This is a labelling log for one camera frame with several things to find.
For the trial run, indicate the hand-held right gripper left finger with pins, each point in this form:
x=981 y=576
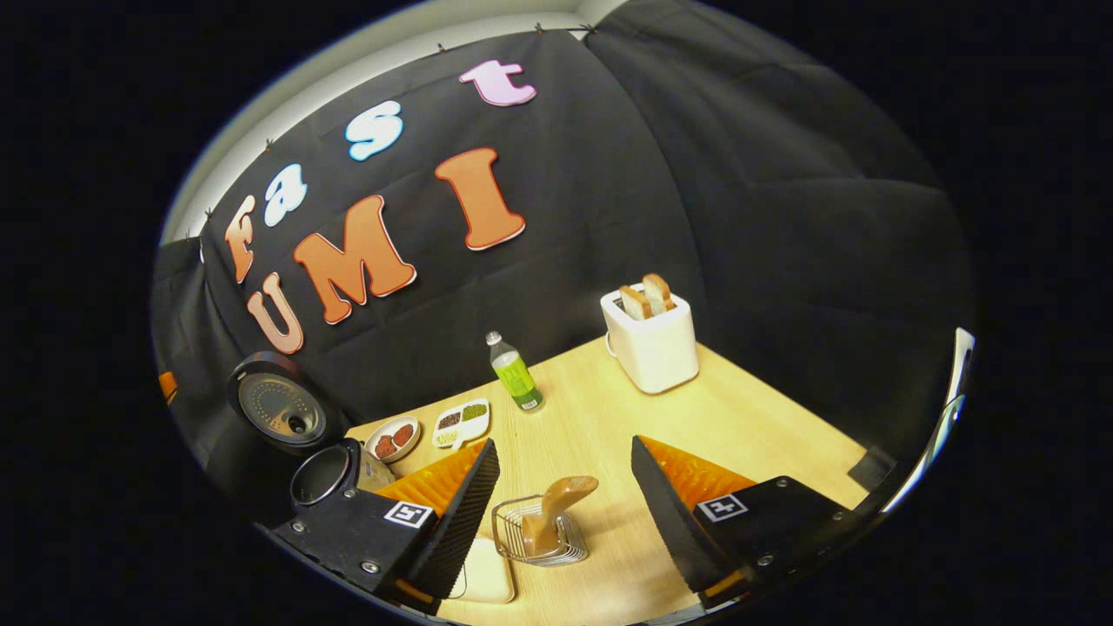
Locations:
x=456 y=530

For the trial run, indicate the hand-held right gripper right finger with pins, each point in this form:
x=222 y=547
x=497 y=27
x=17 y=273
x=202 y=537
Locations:
x=674 y=526

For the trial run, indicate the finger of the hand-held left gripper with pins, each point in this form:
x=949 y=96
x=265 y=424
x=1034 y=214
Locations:
x=168 y=388

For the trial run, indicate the white dish of rice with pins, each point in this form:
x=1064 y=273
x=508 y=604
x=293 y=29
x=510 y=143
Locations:
x=487 y=574

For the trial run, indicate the dark grey rice cooker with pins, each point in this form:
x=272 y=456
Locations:
x=278 y=404

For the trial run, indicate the round white plate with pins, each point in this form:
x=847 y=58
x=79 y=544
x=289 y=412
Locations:
x=391 y=454

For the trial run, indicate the divided white grain tray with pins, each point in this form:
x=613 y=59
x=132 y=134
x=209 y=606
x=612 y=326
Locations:
x=461 y=423

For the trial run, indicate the red meat piece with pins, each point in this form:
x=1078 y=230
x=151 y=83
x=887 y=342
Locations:
x=385 y=447
x=403 y=434

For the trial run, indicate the clear bottle with green label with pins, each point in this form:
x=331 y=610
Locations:
x=516 y=378

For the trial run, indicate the white toaster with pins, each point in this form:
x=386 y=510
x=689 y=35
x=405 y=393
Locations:
x=652 y=352

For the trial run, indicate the black backdrop cloth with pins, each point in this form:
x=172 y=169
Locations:
x=609 y=217

